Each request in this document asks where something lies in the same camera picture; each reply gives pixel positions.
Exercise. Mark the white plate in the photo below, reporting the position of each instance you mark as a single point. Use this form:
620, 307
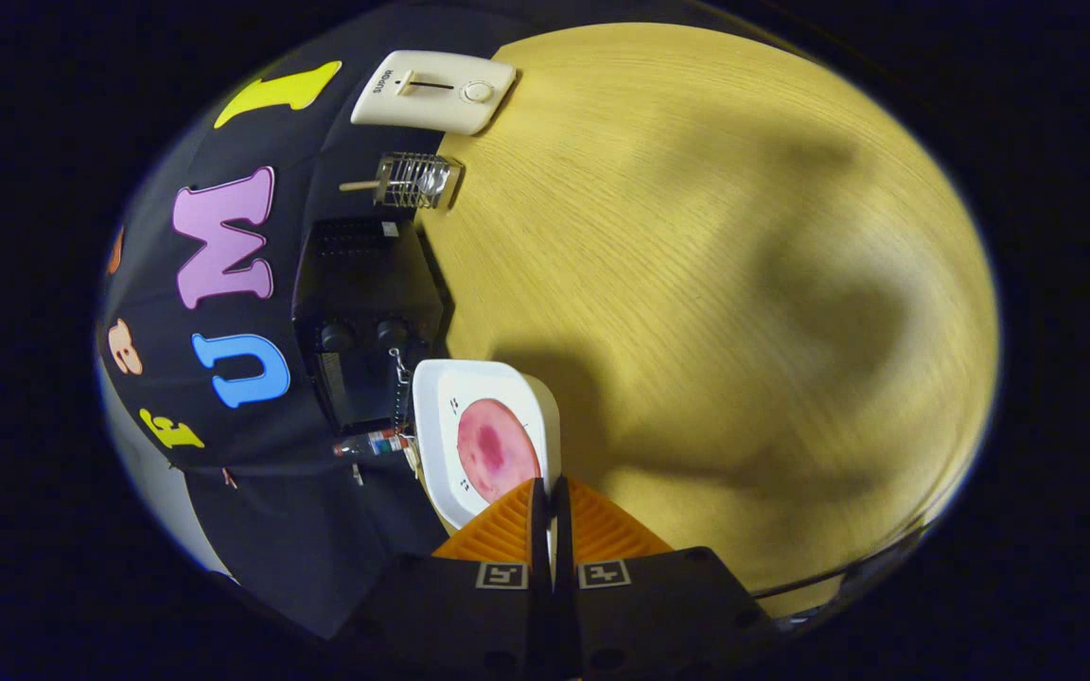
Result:
436, 397

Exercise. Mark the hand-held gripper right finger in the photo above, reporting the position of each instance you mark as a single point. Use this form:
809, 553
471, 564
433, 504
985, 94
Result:
640, 605

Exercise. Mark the small red clip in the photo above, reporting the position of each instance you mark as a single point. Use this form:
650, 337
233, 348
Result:
227, 478

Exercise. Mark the clear plastic water bottle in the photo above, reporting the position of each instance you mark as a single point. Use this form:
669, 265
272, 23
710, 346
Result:
370, 443

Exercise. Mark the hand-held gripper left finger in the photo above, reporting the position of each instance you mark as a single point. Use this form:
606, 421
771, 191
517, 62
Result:
469, 605

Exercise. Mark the black backdrop cloth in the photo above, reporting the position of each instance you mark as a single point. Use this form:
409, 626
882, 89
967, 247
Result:
318, 530

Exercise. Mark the black toaster oven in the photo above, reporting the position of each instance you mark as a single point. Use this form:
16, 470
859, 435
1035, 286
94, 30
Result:
365, 284

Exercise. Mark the white bread toaster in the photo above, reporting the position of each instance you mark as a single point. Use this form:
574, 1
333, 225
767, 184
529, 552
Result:
431, 90

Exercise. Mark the pink ham slice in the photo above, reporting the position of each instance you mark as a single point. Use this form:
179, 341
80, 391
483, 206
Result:
493, 445

